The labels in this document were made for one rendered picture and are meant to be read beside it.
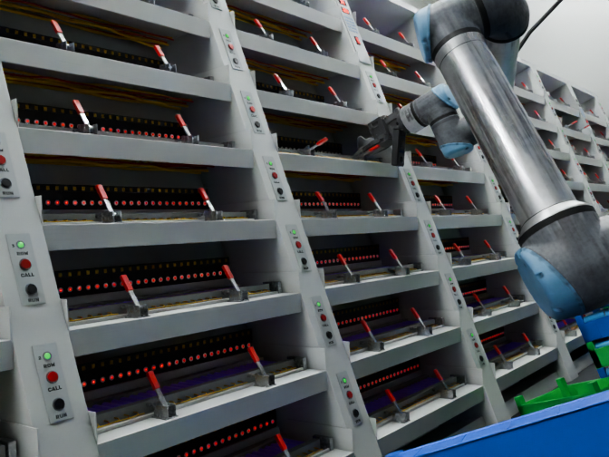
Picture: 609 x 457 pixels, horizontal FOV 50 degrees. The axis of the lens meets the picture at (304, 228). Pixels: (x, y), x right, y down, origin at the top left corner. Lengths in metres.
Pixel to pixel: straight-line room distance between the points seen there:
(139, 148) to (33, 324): 0.46
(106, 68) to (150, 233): 0.38
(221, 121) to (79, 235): 0.63
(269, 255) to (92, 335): 0.58
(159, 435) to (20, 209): 0.45
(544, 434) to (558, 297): 0.56
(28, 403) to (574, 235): 0.94
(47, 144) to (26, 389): 0.45
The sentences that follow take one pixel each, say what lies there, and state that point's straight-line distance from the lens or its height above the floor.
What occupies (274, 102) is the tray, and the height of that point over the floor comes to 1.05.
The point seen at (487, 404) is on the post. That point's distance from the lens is 2.15.
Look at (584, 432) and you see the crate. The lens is 0.70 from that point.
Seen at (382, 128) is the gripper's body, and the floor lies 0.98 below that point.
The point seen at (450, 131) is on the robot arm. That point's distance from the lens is 2.02.
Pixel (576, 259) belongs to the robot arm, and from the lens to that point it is 1.24.
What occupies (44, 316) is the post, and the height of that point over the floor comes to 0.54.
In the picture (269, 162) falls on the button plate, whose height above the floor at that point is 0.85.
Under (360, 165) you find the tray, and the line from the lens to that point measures 2.02.
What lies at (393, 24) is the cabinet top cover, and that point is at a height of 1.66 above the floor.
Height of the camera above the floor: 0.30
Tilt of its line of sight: 13 degrees up
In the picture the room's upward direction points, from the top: 19 degrees counter-clockwise
